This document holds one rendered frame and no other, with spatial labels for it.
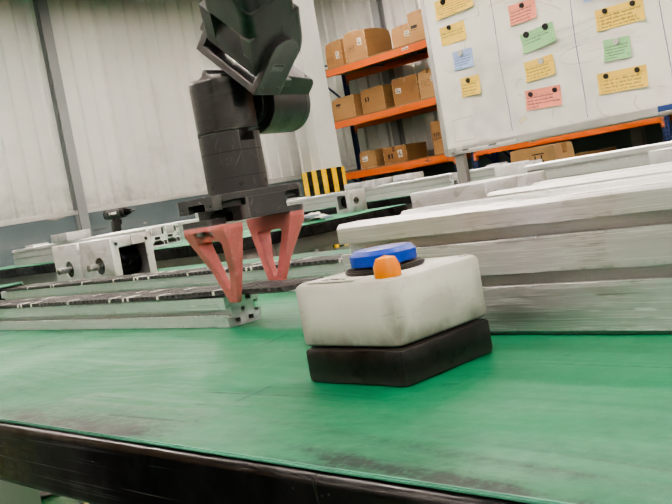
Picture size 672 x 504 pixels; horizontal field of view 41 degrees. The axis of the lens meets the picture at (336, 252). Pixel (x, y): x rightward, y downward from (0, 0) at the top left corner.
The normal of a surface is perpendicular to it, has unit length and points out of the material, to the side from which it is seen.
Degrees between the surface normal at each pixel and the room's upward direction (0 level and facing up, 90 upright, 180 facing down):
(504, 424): 0
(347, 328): 90
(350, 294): 90
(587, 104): 90
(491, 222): 90
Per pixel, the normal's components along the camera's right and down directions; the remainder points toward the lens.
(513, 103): -0.70, 0.17
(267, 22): 0.66, 0.63
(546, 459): -0.17, -0.98
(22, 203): 0.69, -0.07
